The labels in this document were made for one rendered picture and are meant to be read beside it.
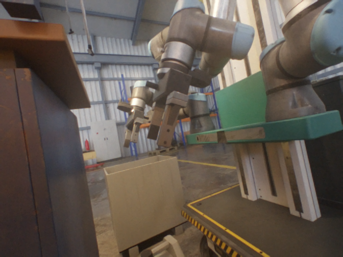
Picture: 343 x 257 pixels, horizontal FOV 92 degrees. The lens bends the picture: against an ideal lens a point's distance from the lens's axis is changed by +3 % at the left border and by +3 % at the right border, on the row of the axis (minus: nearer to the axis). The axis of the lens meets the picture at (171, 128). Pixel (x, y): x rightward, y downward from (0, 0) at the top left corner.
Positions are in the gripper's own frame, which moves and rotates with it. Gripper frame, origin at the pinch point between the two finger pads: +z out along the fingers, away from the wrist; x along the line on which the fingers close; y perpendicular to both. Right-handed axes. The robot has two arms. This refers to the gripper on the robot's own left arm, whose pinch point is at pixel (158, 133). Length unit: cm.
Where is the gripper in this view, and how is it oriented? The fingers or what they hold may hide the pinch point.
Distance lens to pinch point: 38.6
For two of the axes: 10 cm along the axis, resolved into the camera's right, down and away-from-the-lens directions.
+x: 2.9, 0.4, -9.6
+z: -2.4, 9.7, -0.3
